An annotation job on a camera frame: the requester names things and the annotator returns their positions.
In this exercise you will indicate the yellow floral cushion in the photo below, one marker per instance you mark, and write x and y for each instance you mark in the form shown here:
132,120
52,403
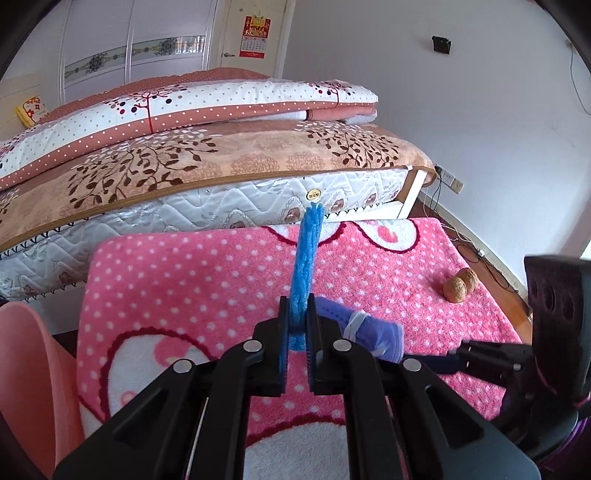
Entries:
33,110

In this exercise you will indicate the beige wall socket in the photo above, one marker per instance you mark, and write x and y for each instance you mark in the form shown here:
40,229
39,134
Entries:
457,186

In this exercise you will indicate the cream door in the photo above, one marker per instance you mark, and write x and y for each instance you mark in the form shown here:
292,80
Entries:
226,32

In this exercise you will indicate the white wall socket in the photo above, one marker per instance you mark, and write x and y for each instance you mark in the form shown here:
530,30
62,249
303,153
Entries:
445,174

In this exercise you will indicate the blue foam strip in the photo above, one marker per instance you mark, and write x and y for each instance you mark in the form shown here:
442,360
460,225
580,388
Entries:
304,258

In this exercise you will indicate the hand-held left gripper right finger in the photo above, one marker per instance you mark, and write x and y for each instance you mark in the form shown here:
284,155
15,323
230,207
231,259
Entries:
313,346

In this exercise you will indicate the red wall calendar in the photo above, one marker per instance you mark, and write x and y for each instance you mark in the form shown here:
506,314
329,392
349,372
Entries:
254,37

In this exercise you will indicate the cream headboard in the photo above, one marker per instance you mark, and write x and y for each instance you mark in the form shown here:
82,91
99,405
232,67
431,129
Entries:
18,134

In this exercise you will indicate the pink plastic basin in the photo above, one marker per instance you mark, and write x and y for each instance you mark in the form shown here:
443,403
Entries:
32,378

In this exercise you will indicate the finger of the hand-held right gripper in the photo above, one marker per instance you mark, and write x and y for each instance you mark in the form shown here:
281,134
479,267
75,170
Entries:
489,360

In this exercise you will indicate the white pink dotted quilt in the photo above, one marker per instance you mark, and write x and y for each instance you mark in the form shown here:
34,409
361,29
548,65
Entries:
207,104

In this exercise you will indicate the walnut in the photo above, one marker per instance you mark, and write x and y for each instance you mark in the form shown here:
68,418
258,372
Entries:
455,290
470,279

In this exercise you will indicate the brown floral blanket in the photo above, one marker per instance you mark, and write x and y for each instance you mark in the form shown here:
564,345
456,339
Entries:
207,161

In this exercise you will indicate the white quilted mattress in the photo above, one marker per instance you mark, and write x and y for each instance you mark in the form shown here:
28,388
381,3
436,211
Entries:
184,212

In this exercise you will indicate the white wardrobe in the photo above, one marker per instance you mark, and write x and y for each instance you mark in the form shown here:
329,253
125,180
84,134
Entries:
115,41

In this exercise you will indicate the black wall box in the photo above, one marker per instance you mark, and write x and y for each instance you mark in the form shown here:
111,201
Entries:
441,44

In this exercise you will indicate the blue face mask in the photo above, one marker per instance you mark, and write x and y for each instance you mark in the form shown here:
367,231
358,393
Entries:
369,332

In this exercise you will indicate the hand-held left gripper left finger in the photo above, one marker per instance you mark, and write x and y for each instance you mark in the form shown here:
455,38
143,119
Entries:
282,344

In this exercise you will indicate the pink polka dot mat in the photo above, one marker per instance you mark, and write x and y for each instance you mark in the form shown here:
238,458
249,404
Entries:
207,277

